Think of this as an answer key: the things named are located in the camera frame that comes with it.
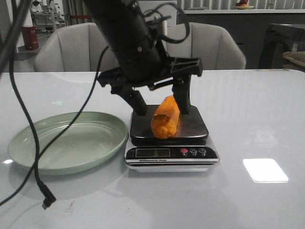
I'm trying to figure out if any red trash bin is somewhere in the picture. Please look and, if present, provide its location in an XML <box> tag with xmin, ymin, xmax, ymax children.
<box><xmin>21</xmin><ymin>26</ymin><xmax>39</xmax><ymax>50</ymax></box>

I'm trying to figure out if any digital kitchen scale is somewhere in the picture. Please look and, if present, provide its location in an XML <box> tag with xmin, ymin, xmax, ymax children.
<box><xmin>124</xmin><ymin>105</ymin><xmax>220</xmax><ymax>172</ymax></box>

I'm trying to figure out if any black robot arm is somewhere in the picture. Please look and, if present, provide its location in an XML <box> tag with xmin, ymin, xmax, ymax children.
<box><xmin>85</xmin><ymin>0</ymin><xmax>203</xmax><ymax>115</ymax></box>

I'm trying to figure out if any black dangling cable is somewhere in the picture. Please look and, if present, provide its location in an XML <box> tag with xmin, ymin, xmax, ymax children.
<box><xmin>0</xmin><ymin>0</ymin><xmax>110</xmax><ymax>210</ymax></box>

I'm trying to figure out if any black appliance box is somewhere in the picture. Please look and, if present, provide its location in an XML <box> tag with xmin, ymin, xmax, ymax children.
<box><xmin>258</xmin><ymin>23</ymin><xmax>305</xmax><ymax>69</ymax></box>

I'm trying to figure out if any orange corn cob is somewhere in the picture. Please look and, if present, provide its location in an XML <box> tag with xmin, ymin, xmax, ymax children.
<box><xmin>151</xmin><ymin>95</ymin><xmax>180</xmax><ymax>139</ymax></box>

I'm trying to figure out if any grey chair left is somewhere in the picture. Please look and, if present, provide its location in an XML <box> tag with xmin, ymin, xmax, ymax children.
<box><xmin>33</xmin><ymin>22</ymin><xmax>107</xmax><ymax>72</ymax></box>

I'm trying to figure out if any grey chair right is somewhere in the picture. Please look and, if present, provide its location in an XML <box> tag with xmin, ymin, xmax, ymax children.
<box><xmin>166</xmin><ymin>22</ymin><xmax>246</xmax><ymax>70</ymax></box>

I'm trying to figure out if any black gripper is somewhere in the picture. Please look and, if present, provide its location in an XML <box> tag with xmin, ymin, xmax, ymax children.
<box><xmin>97</xmin><ymin>40</ymin><xmax>203</xmax><ymax>117</ymax></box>

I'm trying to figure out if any fruit bowl on counter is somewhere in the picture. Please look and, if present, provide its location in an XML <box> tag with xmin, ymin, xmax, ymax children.
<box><xmin>233</xmin><ymin>0</ymin><xmax>254</xmax><ymax>10</ymax></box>

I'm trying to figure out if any grey chair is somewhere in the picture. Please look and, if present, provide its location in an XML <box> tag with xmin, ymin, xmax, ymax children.
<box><xmin>166</xmin><ymin>22</ymin><xmax>246</xmax><ymax>70</ymax></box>
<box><xmin>33</xmin><ymin>22</ymin><xmax>107</xmax><ymax>72</ymax></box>

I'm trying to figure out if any green plate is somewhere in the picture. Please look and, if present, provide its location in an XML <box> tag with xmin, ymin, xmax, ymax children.
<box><xmin>8</xmin><ymin>112</ymin><xmax>128</xmax><ymax>175</ymax></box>

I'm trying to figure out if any dark sideboard counter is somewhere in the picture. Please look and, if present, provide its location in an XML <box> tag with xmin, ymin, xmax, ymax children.
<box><xmin>184</xmin><ymin>10</ymin><xmax>305</xmax><ymax>69</ymax></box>

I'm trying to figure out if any red belt barrier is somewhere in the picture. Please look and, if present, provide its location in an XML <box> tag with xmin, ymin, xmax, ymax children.
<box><xmin>65</xmin><ymin>14</ymin><xmax>92</xmax><ymax>19</ymax></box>

